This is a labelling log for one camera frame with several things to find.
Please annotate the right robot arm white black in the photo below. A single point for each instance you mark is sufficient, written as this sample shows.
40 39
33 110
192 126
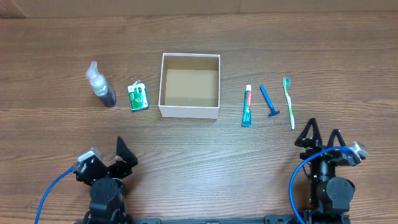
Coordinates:
330 195

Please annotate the blue disposable razor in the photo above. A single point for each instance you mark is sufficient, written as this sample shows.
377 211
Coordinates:
269 102

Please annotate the open white cardboard box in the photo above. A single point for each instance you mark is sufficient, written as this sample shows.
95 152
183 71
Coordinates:
190 86

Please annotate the green Dettol soap packet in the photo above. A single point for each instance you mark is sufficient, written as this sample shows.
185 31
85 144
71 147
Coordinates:
138 96

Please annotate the green Colgate toothpaste tube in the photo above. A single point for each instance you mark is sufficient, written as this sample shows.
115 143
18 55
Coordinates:
247 111

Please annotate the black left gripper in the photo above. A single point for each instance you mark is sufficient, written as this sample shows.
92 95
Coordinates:
126 154

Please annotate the green white toothbrush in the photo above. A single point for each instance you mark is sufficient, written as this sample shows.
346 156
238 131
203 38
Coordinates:
286 85

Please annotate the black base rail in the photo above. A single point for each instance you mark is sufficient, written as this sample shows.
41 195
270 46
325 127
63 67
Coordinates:
268 219

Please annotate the clear spray bottle dark liquid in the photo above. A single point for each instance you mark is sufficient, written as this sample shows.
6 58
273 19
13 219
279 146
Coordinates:
101 88

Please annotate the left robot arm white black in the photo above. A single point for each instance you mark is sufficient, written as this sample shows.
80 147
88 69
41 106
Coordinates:
107 188

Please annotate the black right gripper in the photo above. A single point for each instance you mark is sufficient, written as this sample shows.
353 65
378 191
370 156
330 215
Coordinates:
317 145

